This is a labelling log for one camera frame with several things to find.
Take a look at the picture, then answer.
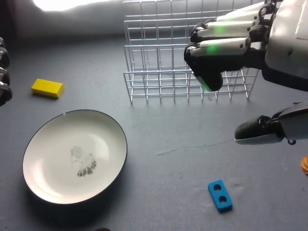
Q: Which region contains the yellow rectangular block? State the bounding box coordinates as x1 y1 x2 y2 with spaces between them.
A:
31 78 65 99

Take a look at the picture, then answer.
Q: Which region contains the silver wire rack shelf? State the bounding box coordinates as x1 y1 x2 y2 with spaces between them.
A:
122 0 260 104

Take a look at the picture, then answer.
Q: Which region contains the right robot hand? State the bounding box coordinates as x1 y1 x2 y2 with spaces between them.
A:
184 0 308 145

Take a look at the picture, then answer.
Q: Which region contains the white plate with black rim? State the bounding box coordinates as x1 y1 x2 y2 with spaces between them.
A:
23 110 128 205

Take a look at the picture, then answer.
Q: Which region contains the blue block with two holes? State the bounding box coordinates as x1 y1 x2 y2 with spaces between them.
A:
208 180 233 214

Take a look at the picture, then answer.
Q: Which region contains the orange ridged object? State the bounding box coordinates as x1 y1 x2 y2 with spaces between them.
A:
301 155 308 178

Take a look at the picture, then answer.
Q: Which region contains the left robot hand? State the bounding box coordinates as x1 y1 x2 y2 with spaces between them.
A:
0 37 13 107

